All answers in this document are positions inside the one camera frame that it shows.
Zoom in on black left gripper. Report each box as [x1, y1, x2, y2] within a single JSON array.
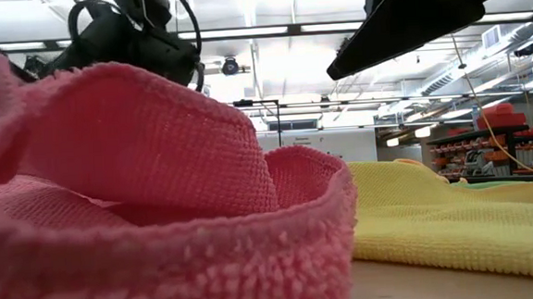
[[38, 7, 204, 95]]

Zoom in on pink microfiber towel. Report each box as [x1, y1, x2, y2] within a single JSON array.
[[0, 31, 365, 299]]

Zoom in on yellow microfiber towel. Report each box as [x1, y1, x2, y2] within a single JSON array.
[[345, 150, 533, 294]]

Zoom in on orange microfiber towel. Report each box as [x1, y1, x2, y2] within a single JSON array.
[[394, 156, 451, 189]]

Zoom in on white vent grille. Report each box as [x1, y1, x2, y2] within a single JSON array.
[[480, 24, 503, 50]]

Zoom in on black ceiling spotlight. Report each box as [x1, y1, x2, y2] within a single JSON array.
[[513, 43, 533, 59], [220, 56, 242, 77]]

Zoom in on black overhead light bar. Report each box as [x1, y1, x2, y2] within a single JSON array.
[[0, 9, 533, 56]]

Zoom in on red storage bin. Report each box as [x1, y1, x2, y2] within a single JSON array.
[[475, 100, 528, 131]]

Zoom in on black storage shelf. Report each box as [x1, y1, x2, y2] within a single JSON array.
[[424, 100, 533, 182]]

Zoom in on hanging yellow cable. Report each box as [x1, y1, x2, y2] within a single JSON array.
[[450, 29, 533, 180]]

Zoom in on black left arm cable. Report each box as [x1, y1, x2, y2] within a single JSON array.
[[66, 0, 207, 100]]

